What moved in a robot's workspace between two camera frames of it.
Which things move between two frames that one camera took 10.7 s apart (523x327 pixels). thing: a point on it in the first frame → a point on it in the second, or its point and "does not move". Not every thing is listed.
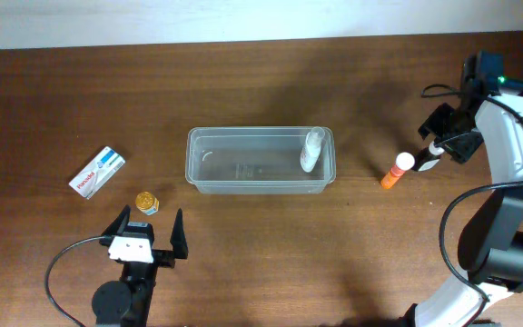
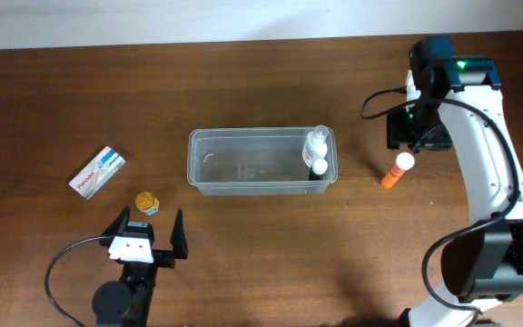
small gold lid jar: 146,203 does not move
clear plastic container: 256,160 does not move
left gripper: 164,257 does not move
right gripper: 458,143 → 394,132
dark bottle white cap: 428,157 → 318,170
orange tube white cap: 404,162 does not move
